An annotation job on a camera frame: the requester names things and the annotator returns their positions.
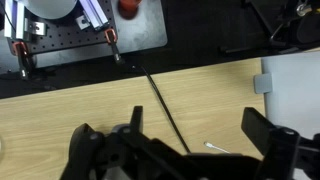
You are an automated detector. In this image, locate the small aluminium corner bracket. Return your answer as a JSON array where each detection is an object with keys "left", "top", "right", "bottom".
[
  {"left": 25, "top": 19, "right": 48, "bottom": 37},
  {"left": 75, "top": 14, "right": 92, "bottom": 31}
]

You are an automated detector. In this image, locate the red round object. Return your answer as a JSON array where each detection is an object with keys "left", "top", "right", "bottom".
[{"left": 117, "top": 0, "right": 143, "bottom": 20}]

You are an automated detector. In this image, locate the aluminium extrusion bar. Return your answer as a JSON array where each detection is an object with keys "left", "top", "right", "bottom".
[
  {"left": 3, "top": 0, "right": 26, "bottom": 40},
  {"left": 79, "top": 0, "right": 110, "bottom": 31}
]

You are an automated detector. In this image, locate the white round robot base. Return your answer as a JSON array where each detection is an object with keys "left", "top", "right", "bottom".
[{"left": 22, "top": 0, "right": 80, "bottom": 20}]

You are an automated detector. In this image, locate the black camera stand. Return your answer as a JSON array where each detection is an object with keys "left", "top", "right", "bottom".
[{"left": 218, "top": 0, "right": 320, "bottom": 56}]

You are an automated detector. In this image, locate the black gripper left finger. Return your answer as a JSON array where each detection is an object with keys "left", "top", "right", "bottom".
[{"left": 59, "top": 105, "right": 201, "bottom": 180}]

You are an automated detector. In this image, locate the thin black cable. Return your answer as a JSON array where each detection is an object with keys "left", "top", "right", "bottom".
[{"left": 132, "top": 64, "right": 192, "bottom": 155}]

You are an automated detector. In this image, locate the black perforated breadboard plate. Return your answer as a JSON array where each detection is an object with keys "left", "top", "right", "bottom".
[{"left": 6, "top": 0, "right": 118, "bottom": 56}]

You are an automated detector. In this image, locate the orange black bar clamp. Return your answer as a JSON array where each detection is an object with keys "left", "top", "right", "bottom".
[
  {"left": 11, "top": 41, "right": 35, "bottom": 80},
  {"left": 103, "top": 28, "right": 126, "bottom": 65}
]

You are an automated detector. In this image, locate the grey metal base plate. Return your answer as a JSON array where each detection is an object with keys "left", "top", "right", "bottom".
[{"left": 0, "top": 0, "right": 168, "bottom": 75}]

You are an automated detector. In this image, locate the white cotton swab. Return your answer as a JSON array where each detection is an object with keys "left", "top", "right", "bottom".
[{"left": 203, "top": 141, "right": 231, "bottom": 155}]

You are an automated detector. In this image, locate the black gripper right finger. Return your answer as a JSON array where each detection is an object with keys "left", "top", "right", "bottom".
[{"left": 241, "top": 107, "right": 320, "bottom": 180}]

